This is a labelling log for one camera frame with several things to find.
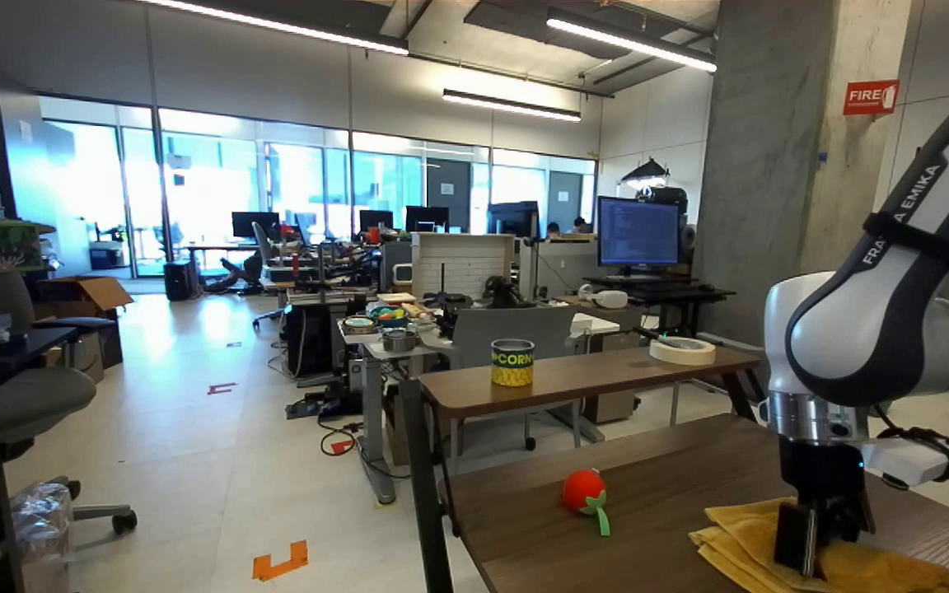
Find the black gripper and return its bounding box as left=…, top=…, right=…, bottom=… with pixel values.
left=771, top=435, right=879, bottom=579

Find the yellow terry towel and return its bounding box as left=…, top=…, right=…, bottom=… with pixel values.
left=685, top=496, right=949, bottom=593

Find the red toy pepper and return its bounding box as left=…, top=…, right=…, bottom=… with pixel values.
left=557, top=468, right=616, bottom=540

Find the black slanted table leg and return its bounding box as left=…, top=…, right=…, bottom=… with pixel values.
left=718, top=366, right=771, bottom=431

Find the beige masking tape roll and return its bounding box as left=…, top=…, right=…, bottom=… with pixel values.
left=645, top=334, right=723, bottom=370

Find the long wooden side table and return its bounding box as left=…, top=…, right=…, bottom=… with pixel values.
left=411, top=344, right=768, bottom=455

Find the black monitor desk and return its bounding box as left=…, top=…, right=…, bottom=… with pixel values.
left=584, top=273, right=734, bottom=340

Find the large computer monitor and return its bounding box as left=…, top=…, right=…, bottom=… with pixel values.
left=593, top=194, right=688, bottom=277

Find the yellow green labelled tub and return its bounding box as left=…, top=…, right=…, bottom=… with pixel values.
left=487, top=335, right=539, bottom=390

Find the grey partition panel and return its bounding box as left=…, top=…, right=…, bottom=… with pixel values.
left=448, top=304, right=580, bottom=372

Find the red fire sign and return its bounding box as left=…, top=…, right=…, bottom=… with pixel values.
left=839, top=77, right=902, bottom=119

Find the white partition board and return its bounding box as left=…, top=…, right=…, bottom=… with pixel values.
left=407, top=230, right=523, bottom=308

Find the cluttered grey desk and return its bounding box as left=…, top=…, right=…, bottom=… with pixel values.
left=337, top=289, right=457, bottom=507

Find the long ceiling light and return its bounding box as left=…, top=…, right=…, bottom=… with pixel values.
left=141, top=0, right=411, bottom=59
left=545, top=13, right=718, bottom=77
left=437, top=91, right=586, bottom=125

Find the cardboard box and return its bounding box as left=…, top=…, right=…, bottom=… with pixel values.
left=41, top=273, right=138, bottom=372

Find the clear plastic bottle pack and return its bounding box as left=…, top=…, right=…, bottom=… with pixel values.
left=9, top=477, right=77, bottom=593

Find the grey office chair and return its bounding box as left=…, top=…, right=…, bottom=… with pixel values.
left=0, top=273, right=141, bottom=540

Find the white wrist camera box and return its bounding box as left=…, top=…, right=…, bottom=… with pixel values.
left=858, top=426, right=949, bottom=493

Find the orange floor cable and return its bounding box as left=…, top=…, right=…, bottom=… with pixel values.
left=315, top=426, right=364, bottom=458

